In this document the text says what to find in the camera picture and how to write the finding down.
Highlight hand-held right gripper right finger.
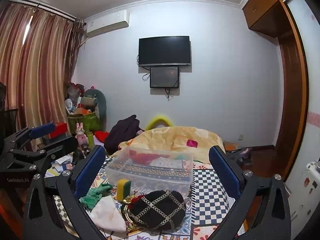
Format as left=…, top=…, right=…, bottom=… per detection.
left=208, top=145, right=292, bottom=240

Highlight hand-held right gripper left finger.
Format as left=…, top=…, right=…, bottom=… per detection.
left=23, top=145, right=107, bottom=240

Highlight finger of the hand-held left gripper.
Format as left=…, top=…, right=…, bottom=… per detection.
left=10, top=136, right=79, bottom=178
left=4, top=122, right=56, bottom=152

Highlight yellow green sponge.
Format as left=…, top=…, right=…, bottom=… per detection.
left=117, top=179, right=132, bottom=201

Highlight white face mask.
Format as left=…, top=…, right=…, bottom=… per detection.
left=90, top=196, right=127, bottom=232

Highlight gold bangles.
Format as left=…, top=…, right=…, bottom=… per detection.
left=121, top=197, right=133, bottom=222

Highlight clear plastic storage box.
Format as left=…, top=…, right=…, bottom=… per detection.
left=104, top=146, right=194, bottom=198

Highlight black studded pouch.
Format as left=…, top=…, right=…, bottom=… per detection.
left=127, top=190, right=187, bottom=230

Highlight red box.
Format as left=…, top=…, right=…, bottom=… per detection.
left=49, top=122, right=68, bottom=139

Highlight pink bunny toy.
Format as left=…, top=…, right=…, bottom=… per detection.
left=76, top=122, right=87, bottom=146

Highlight scattered papers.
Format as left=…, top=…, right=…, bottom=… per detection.
left=46, top=155, right=76, bottom=178

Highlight purple backpack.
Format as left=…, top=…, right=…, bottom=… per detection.
left=226, top=147, right=253, bottom=162

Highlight orange book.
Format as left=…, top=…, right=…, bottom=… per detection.
left=223, top=141, right=241, bottom=151

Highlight green bag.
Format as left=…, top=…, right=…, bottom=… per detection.
left=67, top=111, right=102, bottom=133

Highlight red plush cushion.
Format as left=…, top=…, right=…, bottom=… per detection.
left=94, top=131, right=111, bottom=142

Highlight patterned bed sheet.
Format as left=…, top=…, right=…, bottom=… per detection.
left=50, top=152, right=250, bottom=240

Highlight pile of toys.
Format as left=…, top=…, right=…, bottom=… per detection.
left=65, top=82, right=87, bottom=116

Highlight dark purple clothing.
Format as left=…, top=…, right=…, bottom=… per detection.
left=103, top=115, right=141, bottom=153

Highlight red fabric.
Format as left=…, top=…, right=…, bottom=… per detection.
left=129, top=152, right=157, bottom=163

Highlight striped brown curtain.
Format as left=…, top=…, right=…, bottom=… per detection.
left=0, top=1, right=78, bottom=137

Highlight yellow blanket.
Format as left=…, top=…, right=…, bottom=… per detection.
left=117, top=126, right=224, bottom=165

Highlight yellow foam noodle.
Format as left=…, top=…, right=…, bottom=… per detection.
left=145, top=115, right=173, bottom=131

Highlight bunched sheer curtain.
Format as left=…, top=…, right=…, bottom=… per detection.
left=71, top=17, right=87, bottom=82

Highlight white door with stickers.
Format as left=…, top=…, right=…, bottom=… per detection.
left=284, top=0, right=320, bottom=222

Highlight wooden wardrobe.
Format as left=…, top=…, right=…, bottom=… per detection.
left=242, top=0, right=309, bottom=188

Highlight white air conditioner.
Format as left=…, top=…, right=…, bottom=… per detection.
left=86, top=10, right=130, bottom=38

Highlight small black wall monitor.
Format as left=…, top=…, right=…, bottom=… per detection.
left=150, top=66, right=180, bottom=89

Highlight white curtain rail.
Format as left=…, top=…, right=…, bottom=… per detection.
left=11, top=0, right=78, bottom=21

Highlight black wall television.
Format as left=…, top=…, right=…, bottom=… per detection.
left=139, top=36, right=192, bottom=67

